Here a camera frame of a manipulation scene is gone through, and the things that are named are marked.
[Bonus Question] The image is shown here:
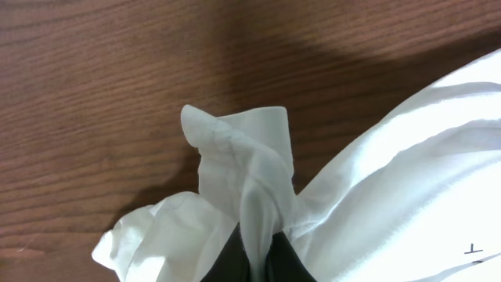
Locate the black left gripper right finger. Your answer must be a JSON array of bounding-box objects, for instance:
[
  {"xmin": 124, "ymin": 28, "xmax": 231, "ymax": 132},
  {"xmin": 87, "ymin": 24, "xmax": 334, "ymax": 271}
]
[{"xmin": 265, "ymin": 232, "xmax": 316, "ymax": 282}]

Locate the white printed t-shirt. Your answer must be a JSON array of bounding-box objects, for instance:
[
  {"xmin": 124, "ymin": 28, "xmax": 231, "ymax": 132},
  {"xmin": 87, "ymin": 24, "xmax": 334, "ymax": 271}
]
[{"xmin": 92, "ymin": 52, "xmax": 500, "ymax": 281}]

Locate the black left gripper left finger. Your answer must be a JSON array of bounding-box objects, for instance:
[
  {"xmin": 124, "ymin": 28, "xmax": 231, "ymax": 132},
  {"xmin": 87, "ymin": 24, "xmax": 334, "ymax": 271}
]
[{"xmin": 201, "ymin": 224, "xmax": 250, "ymax": 282}]

